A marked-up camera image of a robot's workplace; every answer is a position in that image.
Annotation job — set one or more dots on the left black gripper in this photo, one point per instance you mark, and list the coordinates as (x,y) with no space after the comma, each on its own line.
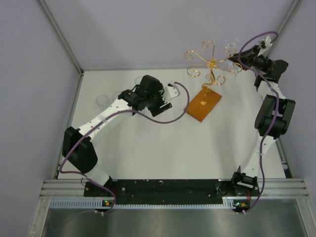
(162,108)

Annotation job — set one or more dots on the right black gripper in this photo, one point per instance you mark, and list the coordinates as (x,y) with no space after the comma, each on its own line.
(251,55)

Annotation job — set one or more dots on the wine glass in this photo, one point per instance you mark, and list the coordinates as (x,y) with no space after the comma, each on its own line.
(102,102)
(231,46)
(137,81)
(115,95)

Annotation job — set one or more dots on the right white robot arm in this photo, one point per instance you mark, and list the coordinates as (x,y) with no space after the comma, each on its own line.
(272,120)

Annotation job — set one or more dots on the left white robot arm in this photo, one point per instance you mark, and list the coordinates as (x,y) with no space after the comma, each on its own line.
(79,143)

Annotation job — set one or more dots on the orange wooden rack base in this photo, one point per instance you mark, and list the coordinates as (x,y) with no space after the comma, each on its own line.
(202,104)

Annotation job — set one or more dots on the right aluminium frame post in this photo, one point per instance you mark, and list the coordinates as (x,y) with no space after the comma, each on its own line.
(286,20)

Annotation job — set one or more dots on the aluminium frame post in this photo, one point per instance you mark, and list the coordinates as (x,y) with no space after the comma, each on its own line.
(286,20)
(60,36)

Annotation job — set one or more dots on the gold wire glass rack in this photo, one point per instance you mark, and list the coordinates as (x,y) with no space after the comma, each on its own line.
(216,72)

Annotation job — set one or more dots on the grey slotted cable duct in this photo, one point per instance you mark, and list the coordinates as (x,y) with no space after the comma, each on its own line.
(105,204)

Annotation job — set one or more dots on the left aluminium frame post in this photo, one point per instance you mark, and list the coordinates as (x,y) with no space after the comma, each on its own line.
(60,36)

